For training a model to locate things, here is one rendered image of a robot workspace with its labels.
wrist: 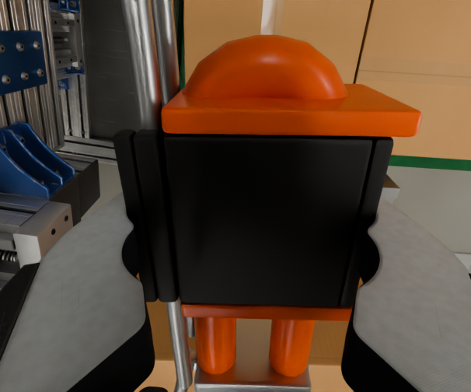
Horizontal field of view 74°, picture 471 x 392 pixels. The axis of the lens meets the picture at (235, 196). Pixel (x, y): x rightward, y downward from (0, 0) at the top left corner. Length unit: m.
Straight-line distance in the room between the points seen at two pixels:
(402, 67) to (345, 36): 0.15
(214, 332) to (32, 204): 0.44
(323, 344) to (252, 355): 0.27
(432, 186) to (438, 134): 0.77
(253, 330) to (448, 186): 1.58
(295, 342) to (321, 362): 0.28
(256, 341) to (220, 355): 0.03
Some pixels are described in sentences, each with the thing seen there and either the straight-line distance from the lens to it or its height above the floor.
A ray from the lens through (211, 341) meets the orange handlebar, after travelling 0.17.
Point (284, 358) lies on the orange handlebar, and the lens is 0.18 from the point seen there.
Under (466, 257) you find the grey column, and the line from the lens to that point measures 2.01.
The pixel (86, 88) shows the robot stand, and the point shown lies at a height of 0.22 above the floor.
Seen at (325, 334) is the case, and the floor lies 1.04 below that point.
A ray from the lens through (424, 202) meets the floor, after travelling 1.73.
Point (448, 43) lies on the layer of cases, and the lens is 0.90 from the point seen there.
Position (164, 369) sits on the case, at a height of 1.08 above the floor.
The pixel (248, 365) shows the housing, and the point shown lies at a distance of 0.19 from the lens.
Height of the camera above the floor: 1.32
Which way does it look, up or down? 62 degrees down
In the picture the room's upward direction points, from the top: 176 degrees counter-clockwise
